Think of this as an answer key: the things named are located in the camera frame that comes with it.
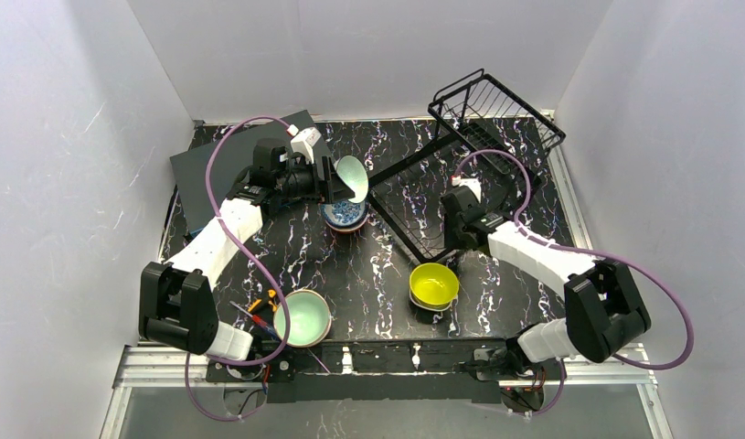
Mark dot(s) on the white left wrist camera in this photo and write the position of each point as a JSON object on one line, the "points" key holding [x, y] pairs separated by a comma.
{"points": [[303, 141]]}

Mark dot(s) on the red blue screwdriver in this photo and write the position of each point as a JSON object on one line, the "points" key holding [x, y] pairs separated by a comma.
{"points": [[258, 321]]}

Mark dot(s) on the blue floral white bowl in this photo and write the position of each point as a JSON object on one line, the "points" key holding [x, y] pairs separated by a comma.
{"points": [[344, 213]]}

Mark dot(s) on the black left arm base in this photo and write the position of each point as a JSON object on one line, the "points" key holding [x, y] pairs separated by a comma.
{"points": [[245, 389]]}

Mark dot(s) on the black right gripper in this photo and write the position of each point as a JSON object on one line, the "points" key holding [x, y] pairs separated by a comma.
{"points": [[452, 232]]}

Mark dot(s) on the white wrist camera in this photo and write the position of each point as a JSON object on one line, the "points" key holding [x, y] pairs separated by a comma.
{"points": [[471, 183], [303, 141]]}

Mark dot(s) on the orange handled pliers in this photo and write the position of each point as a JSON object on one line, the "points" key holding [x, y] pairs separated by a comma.
{"points": [[267, 301]]}

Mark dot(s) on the grey blue network switch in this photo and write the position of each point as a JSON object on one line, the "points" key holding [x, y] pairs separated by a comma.
{"points": [[189, 167]]}

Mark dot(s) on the black wire dish rack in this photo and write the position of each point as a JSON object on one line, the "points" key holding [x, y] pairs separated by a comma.
{"points": [[481, 129]]}

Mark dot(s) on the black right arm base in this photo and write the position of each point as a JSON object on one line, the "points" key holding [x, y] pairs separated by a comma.
{"points": [[545, 379]]}

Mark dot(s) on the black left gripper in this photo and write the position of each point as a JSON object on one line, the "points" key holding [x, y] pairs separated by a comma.
{"points": [[324, 182]]}

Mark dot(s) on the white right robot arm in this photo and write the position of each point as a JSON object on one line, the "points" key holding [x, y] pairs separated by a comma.
{"points": [[604, 310]]}

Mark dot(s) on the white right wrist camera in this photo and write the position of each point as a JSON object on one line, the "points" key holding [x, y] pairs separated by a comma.
{"points": [[471, 183]]}

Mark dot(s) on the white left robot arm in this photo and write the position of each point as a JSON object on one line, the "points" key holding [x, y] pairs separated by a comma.
{"points": [[176, 305]]}

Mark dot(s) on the celadon green bowl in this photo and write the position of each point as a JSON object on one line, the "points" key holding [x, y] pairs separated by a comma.
{"points": [[310, 318]]}

